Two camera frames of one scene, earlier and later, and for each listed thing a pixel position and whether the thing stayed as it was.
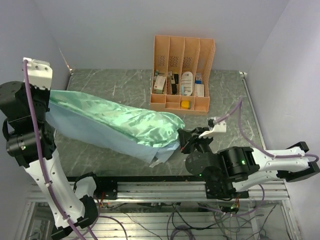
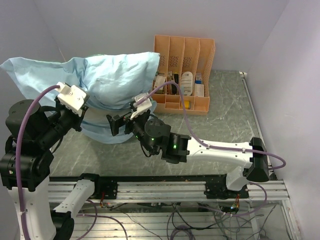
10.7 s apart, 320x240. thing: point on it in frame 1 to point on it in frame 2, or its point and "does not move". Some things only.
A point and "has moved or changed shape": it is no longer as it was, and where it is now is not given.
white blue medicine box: x=199 y=87 does not move
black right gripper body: x=202 y=143 to x=137 y=125
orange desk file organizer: x=182 y=76 does not move
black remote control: x=174 y=86 does not move
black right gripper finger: x=186 y=145 to x=115 y=122
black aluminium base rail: x=131 y=186 does not move
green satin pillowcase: x=120 y=122 has moved or changed shape
